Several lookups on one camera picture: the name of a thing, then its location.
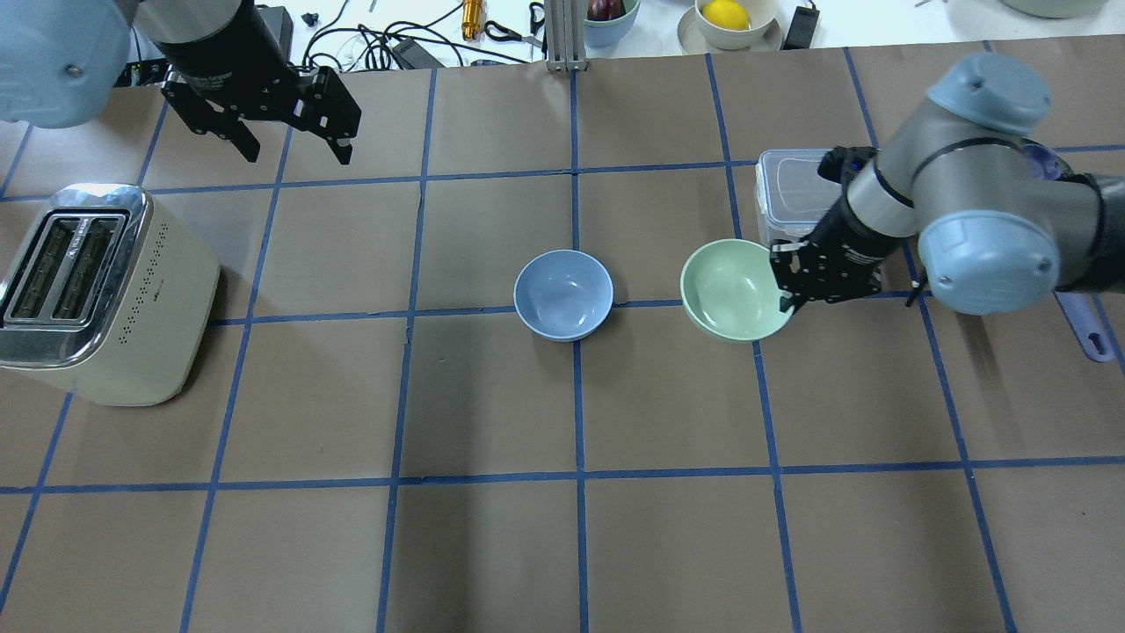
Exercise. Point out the aluminium extrusion post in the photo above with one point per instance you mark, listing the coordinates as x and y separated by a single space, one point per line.
565 36

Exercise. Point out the dark blue saucepan with lid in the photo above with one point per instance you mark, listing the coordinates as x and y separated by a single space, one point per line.
1077 309

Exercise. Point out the light green bowl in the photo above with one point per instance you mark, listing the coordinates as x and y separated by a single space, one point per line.
729 291

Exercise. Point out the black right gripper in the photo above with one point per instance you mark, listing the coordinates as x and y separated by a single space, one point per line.
851 236

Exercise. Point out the orange handled tool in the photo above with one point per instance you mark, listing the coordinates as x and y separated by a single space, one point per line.
472 19

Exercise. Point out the yellow lemon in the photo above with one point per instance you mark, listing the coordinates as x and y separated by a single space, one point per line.
726 14

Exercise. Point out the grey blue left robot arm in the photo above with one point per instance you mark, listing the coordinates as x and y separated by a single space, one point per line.
61 59

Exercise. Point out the blue bowl with eggplant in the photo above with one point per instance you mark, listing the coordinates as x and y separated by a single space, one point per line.
607 22

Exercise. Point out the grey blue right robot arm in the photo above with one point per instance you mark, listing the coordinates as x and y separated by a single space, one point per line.
992 236

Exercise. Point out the black power adapter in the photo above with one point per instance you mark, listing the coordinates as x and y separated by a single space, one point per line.
408 54

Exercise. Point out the cream bowl on saucer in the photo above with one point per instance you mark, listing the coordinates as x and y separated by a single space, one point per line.
697 36

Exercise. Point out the black power brick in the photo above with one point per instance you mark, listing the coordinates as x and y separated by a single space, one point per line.
803 26

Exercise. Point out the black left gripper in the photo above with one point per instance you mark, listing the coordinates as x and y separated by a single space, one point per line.
224 51

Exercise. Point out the cream and chrome toaster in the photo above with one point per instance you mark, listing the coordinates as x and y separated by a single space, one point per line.
108 296

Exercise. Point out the clear plastic lidded container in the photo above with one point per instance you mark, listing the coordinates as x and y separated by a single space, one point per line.
791 197

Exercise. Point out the light blue bowl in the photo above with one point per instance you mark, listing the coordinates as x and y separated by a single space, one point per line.
563 295

